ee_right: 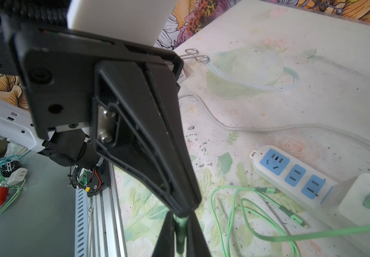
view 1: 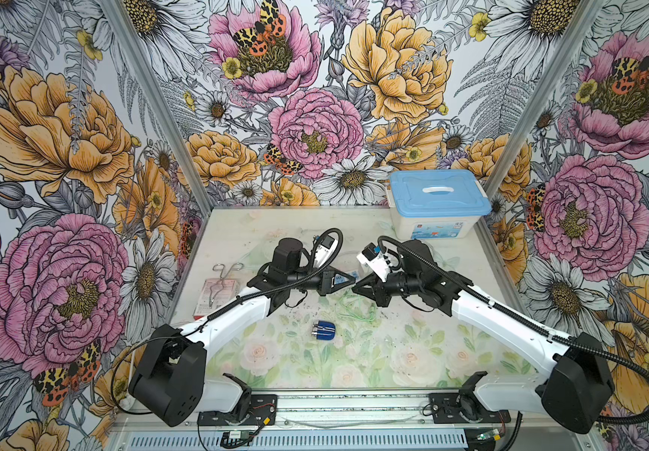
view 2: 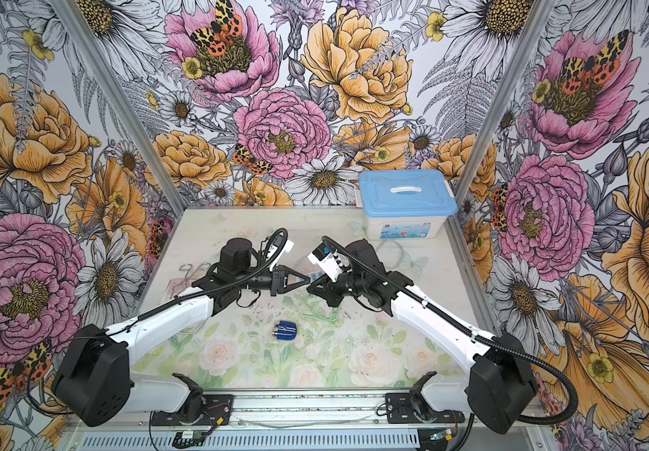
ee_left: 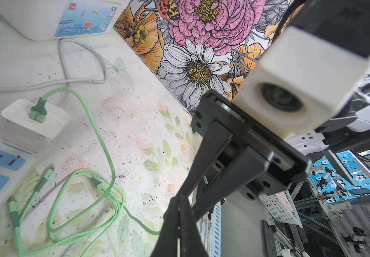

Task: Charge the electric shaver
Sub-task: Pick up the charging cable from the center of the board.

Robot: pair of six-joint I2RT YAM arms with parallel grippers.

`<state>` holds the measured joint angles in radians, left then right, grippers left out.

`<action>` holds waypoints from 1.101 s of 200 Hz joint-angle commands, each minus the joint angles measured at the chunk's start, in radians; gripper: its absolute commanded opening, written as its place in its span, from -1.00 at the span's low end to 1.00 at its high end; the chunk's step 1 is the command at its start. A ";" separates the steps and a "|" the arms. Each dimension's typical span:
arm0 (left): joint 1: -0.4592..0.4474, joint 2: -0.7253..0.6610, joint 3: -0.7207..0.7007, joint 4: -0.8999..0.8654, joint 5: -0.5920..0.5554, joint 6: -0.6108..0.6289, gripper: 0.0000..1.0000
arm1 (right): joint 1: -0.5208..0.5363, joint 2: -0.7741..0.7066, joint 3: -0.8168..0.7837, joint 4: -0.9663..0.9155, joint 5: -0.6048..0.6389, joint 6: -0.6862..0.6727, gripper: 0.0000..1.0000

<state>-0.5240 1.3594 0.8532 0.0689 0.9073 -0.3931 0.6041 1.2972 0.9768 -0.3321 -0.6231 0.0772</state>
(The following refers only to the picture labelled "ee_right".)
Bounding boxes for metal forceps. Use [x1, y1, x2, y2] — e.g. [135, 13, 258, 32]
[179, 48, 210, 63]

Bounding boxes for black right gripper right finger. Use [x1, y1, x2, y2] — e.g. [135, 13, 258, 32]
[187, 212, 211, 257]

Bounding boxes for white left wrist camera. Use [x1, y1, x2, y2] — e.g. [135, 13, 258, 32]
[67, 0, 177, 46]

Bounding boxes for white blue power strip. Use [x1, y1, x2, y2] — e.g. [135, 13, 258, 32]
[249, 145, 370, 245]

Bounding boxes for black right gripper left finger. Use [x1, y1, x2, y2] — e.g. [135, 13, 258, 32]
[152, 211, 175, 257]

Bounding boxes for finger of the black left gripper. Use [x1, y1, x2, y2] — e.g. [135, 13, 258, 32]
[146, 64, 201, 212]

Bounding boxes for white usb power adapter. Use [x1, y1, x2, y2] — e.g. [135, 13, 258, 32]
[338, 173, 370, 226]

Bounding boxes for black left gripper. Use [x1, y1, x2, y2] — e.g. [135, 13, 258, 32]
[0, 14, 191, 217]

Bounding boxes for pink red small box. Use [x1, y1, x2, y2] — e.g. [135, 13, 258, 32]
[177, 63, 193, 84]

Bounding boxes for white power strip cord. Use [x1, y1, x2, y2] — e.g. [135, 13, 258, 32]
[177, 93, 370, 158]

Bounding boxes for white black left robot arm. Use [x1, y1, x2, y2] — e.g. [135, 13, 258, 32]
[0, 1, 201, 217]

